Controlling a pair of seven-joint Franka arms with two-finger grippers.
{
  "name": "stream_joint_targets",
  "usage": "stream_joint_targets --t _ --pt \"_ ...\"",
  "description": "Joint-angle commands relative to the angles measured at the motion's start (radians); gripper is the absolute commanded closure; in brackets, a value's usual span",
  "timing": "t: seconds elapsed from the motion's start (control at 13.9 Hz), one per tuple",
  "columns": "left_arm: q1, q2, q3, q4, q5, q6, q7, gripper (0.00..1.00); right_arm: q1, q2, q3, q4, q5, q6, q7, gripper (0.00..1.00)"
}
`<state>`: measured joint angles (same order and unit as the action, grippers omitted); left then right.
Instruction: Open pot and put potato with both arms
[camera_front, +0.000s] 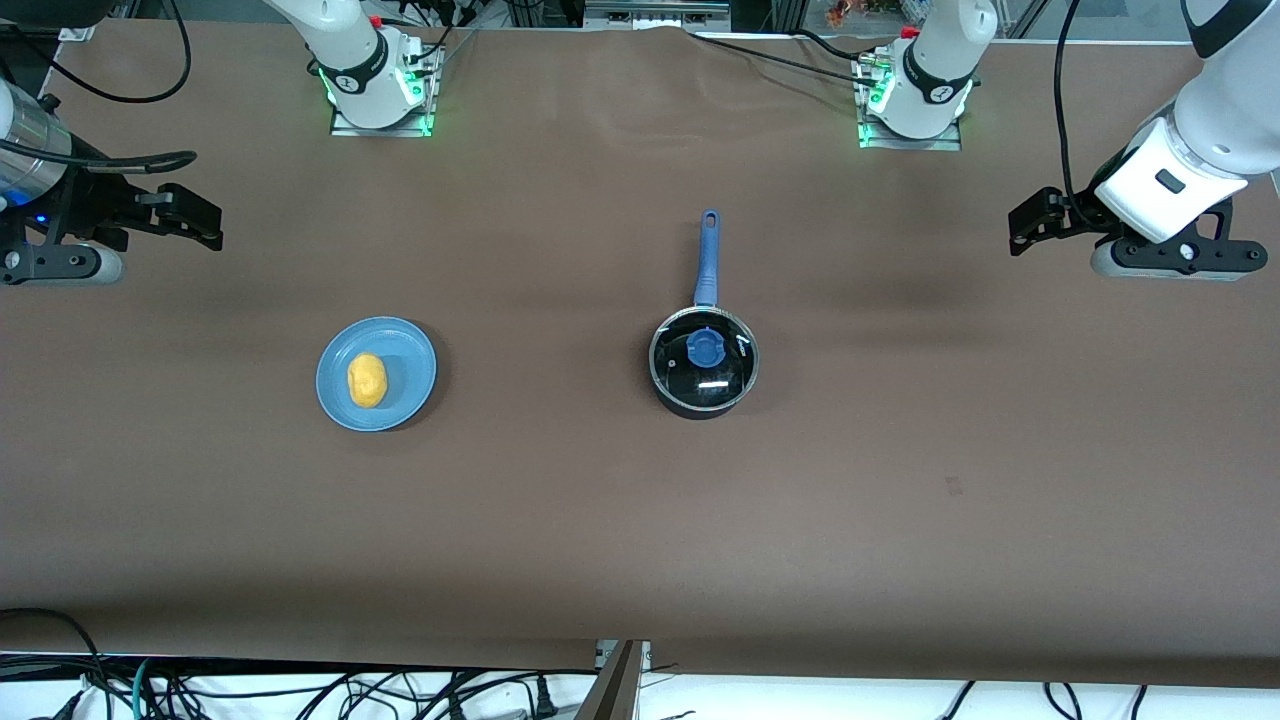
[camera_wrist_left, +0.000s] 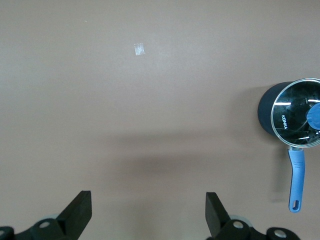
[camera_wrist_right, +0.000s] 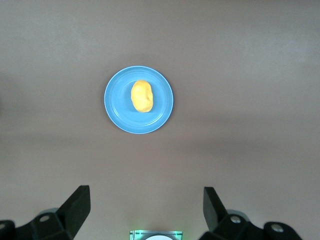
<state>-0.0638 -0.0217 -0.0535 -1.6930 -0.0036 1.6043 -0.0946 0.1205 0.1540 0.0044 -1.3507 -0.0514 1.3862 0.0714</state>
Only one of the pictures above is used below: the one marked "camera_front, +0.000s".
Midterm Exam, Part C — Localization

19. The yellow potato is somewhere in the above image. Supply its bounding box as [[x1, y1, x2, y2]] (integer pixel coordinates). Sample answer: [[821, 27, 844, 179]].
[[347, 352, 389, 409]]

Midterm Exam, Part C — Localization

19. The glass lid with blue knob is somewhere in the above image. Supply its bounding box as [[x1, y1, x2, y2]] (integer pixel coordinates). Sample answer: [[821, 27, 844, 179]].
[[650, 308, 759, 411]]

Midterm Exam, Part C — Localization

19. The blue round plate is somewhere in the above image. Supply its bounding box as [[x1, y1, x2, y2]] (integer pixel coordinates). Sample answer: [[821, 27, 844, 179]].
[[316, 317, 438, 432]]

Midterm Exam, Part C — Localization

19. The grey metal box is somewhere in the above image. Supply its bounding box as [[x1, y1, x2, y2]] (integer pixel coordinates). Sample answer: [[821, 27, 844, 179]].
[[583, 0, 733, 32]]

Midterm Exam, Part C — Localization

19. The brown table cloth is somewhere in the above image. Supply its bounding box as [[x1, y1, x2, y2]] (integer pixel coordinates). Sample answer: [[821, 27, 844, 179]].
[[0, 20, 1280, 687]]

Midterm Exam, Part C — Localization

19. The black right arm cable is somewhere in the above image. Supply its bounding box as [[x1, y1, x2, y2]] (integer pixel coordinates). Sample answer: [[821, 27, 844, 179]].
[[0, 0, 199, 177]]

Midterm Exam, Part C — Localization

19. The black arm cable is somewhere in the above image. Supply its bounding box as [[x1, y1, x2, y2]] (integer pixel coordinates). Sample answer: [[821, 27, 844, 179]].
[[0, 0, 199, 177], [1052, 0, 1091, 206]]

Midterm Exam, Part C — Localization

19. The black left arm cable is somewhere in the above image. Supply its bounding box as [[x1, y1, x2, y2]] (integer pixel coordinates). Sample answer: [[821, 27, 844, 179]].
[[1052, 0, 1091, 206]]

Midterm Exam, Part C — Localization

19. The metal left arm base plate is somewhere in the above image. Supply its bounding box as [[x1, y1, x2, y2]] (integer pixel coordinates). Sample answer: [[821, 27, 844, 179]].
[[857, 50, 964, 152]]

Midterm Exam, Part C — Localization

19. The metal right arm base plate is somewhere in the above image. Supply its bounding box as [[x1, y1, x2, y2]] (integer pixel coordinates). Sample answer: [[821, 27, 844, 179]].
[[330, 30, 438, 138]]

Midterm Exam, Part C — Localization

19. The short black cable on cloth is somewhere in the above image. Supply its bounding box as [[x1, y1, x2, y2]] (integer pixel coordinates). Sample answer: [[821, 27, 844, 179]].
[[797, 28, 867, 61]]

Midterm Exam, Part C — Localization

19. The long black cable on cloth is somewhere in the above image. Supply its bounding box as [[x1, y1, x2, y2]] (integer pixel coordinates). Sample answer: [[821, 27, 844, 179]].
[[688, 33, 869, 86]]

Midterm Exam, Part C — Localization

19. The black pot with blue handle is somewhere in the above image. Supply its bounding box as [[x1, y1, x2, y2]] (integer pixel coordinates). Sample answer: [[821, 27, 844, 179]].
[[648, 209, 761, 421]]

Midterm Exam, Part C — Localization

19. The black looping floor cable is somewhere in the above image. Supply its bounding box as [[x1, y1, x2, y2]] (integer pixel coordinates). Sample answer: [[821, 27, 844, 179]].
[[0, 607, 109, 720]]

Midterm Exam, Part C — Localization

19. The black cable with plug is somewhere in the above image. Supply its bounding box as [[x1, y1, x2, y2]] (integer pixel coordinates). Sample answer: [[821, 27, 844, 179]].
[[440, 672, 559, 720]]

